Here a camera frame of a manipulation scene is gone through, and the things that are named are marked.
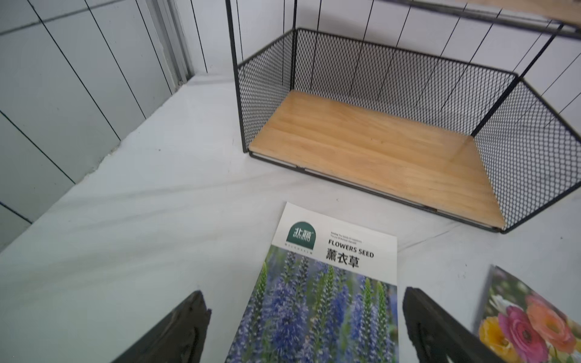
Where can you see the lavender seed bag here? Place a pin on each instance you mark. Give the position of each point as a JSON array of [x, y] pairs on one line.
[[326, 292]]

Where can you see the black wire mesh shelf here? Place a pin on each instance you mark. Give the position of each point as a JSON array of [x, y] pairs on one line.
[[469, 142]]

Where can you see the colourful ranunculus seed bag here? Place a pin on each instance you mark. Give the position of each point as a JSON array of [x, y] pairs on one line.
[[519, 325]]

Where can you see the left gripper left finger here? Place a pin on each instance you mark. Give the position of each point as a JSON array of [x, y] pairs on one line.
[[178, 337]]

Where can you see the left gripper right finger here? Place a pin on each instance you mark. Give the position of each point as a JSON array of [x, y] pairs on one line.
[[436, 335]]

